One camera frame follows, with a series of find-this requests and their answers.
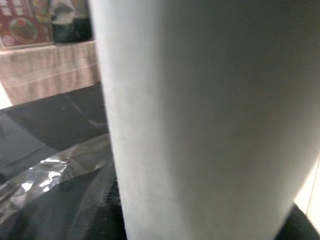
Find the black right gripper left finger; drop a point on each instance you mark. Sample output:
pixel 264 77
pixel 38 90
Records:
pixel 107 212

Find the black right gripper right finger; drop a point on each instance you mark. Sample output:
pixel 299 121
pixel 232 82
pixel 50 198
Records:
pixel 297 227

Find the white plastic table leg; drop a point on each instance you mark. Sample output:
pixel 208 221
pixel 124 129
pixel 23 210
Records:
pixel 205 112

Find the black tablecloth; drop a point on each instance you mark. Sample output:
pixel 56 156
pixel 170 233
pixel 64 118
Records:
pixel 50 125

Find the beige fringed cloth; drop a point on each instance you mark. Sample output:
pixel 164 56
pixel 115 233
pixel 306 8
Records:
pixel 50 70

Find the large black round pan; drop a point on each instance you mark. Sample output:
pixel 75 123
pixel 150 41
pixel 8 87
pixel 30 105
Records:
pixel 72 25

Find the red printed box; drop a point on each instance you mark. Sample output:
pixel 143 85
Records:
pixel 22 22

